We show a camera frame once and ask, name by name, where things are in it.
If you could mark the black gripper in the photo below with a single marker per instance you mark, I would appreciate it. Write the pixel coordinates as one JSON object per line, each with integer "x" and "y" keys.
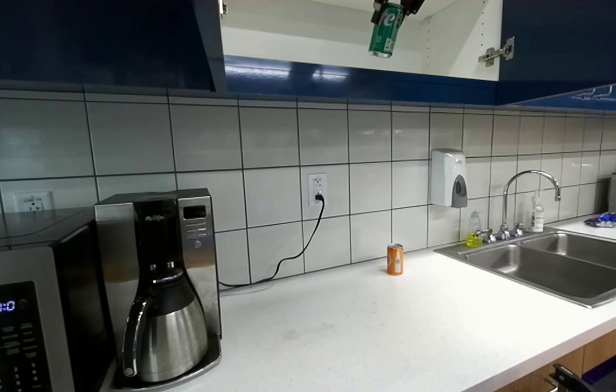
{"x": 410, "y": 8}

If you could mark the green sprite can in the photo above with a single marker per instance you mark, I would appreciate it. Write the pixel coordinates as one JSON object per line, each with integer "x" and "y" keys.
{"x": 387, "y": 31}

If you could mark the silver cabinet hinge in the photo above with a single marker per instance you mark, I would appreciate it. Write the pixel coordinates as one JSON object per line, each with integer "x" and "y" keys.
{"x": 502, "y": 53}

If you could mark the blue upper cabinet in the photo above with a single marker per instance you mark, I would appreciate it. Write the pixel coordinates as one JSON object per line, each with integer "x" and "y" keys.
{"x": 277, "y": 48}

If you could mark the blue cabinet door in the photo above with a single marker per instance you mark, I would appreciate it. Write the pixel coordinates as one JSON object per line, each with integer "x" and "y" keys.
{"x": 558, "y": 47}

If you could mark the orange soda can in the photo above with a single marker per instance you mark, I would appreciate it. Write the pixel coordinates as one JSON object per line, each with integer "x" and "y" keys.
{"x": 394, "y": 260}

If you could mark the white soap dispenser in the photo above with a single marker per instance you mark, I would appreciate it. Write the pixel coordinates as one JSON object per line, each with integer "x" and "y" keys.
{"x": 449, "y": 184}

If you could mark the clear soap bottle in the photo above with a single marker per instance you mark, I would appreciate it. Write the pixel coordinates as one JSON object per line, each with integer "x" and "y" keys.
{"x": 537, "y": 215}

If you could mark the chrome sink faucet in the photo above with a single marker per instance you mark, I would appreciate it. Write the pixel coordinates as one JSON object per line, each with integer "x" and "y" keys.
{"x": 517, "y": 204}

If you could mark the blue dish item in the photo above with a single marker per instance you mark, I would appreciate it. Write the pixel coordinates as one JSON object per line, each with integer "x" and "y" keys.
{"x": 601, "y": 221}

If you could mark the stainless steel double sink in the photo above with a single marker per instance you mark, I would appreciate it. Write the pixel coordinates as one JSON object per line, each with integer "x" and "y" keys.
{"x": 565, "y": 265}

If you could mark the stainless steel coffee maker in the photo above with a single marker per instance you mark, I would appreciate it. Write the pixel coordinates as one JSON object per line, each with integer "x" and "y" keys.
{"x": 157, "y": 233}

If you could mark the steel coffee carafe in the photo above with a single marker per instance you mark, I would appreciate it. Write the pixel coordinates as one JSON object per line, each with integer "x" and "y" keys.
{"x": 167, "y": 332}

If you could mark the white outlet behind microwave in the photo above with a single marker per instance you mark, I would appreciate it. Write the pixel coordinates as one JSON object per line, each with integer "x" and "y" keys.
{"x": 32, "y": 204}

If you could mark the black microwave oven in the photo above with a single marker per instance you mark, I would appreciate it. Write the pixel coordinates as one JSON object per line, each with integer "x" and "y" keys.
{"x": 55, "y": 332}

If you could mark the white wall outlet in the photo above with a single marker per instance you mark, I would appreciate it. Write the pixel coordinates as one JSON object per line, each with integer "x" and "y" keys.
{"x": 317, "y": 188}

